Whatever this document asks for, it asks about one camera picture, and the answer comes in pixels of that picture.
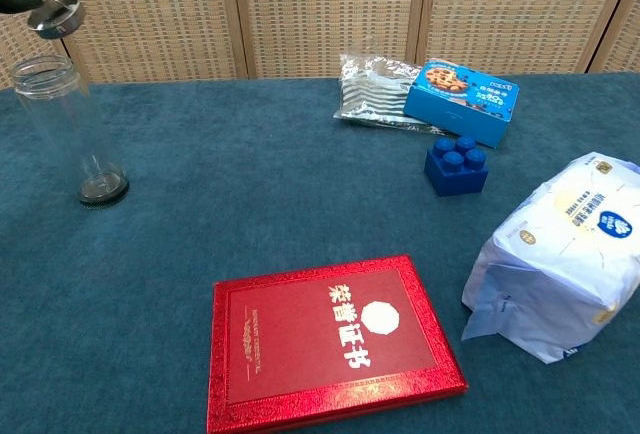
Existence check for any clear glass bottle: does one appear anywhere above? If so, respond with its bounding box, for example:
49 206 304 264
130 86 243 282
10 55 131 211

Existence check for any blue toy building block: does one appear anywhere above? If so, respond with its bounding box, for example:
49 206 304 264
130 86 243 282
424 136 490 198

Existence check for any white tissue pack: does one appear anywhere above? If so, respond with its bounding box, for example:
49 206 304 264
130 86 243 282
461 151 640 365

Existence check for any small metal strainer lid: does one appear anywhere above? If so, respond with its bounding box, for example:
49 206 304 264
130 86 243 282
27 0 87 40

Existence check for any striped plastic snack bag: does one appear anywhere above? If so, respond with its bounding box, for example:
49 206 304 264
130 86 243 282
332 52 446 134

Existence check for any blue cookie box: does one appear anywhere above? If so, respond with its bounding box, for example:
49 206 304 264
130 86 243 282
403 58 520 149

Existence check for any woven folding screen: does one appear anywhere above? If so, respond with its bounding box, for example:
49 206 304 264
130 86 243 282
0 0 640 91

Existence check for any teal table cloth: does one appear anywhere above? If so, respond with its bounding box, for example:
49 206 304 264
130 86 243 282
0 71 640 434

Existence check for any red certificate book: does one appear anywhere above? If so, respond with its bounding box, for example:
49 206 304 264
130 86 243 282
206 254 469 434

